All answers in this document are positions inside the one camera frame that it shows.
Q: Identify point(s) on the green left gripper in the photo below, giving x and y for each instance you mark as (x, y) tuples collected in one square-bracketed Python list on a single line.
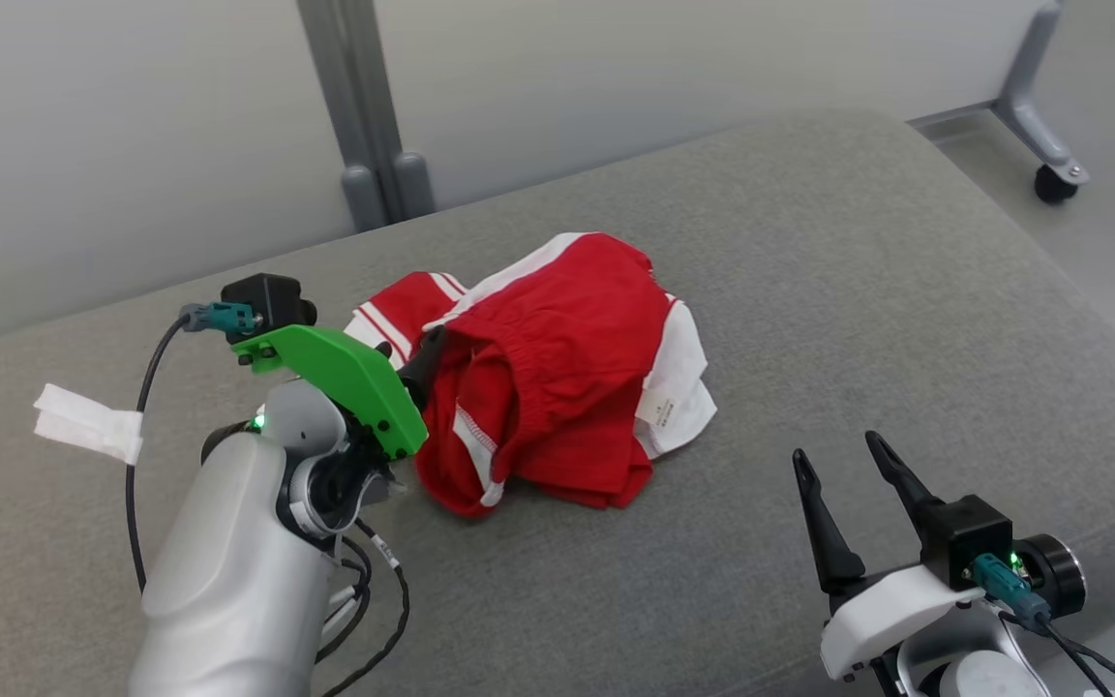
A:
[(345, 373)]

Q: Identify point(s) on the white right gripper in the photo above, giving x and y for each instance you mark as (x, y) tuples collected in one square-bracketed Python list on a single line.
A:
[(896, 610)]

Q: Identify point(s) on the red shorts with white stripe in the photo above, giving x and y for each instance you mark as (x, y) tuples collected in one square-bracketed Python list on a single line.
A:
[(557, 387)]

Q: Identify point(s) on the red white basketball jersey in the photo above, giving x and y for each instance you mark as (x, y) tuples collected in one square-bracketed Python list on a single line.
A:
[(683, 368)]

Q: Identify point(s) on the white tape tag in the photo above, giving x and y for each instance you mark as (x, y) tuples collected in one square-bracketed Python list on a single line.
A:
[(83, 421)]

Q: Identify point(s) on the black caster wheel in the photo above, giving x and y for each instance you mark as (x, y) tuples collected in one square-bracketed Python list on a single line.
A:
[(1054, 184)]

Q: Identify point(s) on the grey metal stand leg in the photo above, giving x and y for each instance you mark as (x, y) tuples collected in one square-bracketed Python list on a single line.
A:
[(1027, 97)]

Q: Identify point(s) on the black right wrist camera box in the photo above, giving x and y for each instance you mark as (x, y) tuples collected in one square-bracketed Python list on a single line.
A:
[(969, 537)]

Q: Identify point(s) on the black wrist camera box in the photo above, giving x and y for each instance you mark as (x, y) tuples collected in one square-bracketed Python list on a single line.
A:
[(969, 537), (267, 295)]

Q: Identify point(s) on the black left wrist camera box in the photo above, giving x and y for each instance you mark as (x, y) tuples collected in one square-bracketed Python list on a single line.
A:
[(267, 295)]

